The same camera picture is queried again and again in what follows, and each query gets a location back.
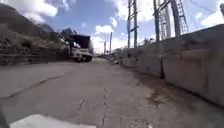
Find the short utility pole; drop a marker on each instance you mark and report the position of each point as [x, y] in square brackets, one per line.
[104, 48]

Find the white truck with dark box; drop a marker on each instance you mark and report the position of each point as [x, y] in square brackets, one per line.
[81, 50]

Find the grey concrete road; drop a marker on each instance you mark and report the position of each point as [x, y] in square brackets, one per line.
[83, 86]

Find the steel lattice pylon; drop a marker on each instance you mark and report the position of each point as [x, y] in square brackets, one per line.
[135, 23]
[175, 16]

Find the dark green tree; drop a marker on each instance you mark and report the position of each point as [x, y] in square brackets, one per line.
[67, 33]

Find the robot's own part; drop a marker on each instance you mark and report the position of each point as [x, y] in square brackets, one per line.
[148, 126]

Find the dry overgrown hillside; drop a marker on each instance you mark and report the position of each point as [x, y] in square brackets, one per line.
[20, 31]

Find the grey concrete barrier wall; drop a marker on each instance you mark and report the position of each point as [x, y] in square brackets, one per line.
[186, 63]

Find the dark stone retaining wall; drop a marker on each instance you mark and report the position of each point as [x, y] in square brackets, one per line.
[30, 56]

